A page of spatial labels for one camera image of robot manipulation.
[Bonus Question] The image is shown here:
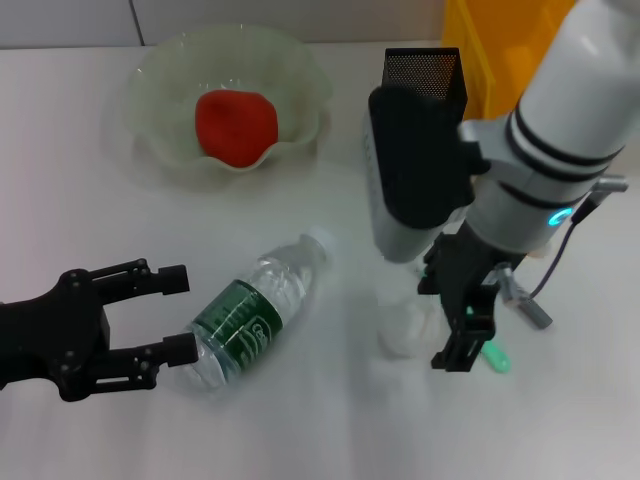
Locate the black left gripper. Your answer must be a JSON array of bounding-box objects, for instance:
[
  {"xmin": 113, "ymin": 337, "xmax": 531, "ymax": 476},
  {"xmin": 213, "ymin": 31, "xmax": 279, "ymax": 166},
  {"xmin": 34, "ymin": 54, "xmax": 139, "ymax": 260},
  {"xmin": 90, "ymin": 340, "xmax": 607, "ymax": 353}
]
[{"xmin": 0, "ymin": 257, "xmax": 200, "ymax": 403}]

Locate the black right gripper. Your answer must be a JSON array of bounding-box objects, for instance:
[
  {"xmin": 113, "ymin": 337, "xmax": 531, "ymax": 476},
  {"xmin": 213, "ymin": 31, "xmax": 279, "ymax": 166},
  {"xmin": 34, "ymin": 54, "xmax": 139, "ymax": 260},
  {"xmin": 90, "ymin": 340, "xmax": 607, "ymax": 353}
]
[{"xmin": 417, "ymin": 222, "xmax": 526, "ymax": 374}]

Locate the white paper ball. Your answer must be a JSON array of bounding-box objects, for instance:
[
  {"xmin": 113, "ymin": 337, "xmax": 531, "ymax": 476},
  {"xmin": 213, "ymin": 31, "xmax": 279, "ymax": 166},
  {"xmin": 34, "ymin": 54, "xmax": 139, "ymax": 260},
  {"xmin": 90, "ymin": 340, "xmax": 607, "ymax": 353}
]
[{"xmin": 377, "ymin": 294, "xmax": 441, "ymax": 359}]

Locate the green pen white cap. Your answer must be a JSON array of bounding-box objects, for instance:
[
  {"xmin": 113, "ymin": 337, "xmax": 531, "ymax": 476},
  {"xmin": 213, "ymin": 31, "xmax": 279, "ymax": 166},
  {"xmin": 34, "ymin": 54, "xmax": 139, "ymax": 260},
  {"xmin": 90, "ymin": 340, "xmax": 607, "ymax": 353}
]
[{"xmin": 417, "ymin": 264, "xmax": 512, "ymax": 375}]

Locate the clear water bottle green label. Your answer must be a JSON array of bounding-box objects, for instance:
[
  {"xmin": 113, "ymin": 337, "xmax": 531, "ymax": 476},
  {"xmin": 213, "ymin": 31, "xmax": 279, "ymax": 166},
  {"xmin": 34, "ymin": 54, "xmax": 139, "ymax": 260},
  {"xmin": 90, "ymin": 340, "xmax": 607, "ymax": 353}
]
[{"xmin": 172, "ymin": 225, "xmax": 337, "ymax": 396}]

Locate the grey pen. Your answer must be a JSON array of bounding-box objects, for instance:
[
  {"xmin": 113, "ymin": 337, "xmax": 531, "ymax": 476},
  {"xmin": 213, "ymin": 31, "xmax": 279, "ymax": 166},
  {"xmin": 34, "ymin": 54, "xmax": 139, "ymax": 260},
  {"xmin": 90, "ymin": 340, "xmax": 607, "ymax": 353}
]
[{"xmin": 504, "ymin": 284, "xmax": 554, "ymax": 331}]

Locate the pale green glass fruit bowl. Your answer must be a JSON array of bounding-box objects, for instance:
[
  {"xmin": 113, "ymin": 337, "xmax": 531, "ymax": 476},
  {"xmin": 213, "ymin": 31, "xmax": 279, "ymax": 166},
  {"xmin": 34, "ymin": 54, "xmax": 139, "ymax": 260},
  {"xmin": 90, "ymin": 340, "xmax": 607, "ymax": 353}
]
[{"xmin": 122, "ymin": 24, "xmax": 334, "ymax": 174}]

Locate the black mesh pen holder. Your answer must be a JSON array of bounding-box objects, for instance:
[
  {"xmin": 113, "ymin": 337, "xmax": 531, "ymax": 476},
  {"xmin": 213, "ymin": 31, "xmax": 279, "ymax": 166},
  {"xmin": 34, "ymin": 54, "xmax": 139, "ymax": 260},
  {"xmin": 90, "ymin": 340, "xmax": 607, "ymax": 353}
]
[{"xmin": 382, "ymin": 47, "xmax": 469, "ymax": 121}]

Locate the yellow plastic storage bin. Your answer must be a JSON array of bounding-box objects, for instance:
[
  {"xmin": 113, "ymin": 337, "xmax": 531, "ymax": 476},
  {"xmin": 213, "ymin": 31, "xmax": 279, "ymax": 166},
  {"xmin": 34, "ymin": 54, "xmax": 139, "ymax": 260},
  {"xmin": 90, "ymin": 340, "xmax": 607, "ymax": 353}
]
[{"xmin": 440, "ymin": 0, "xmax": 576, "ymax": 121}]

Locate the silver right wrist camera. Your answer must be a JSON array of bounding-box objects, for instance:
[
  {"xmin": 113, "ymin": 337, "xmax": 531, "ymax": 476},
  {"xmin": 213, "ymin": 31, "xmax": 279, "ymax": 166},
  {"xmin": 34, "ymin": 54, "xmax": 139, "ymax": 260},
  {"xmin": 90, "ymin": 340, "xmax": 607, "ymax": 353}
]
[{"xmin": 362, "ymin": 85, "xmax": 476, "ymax": 265}]

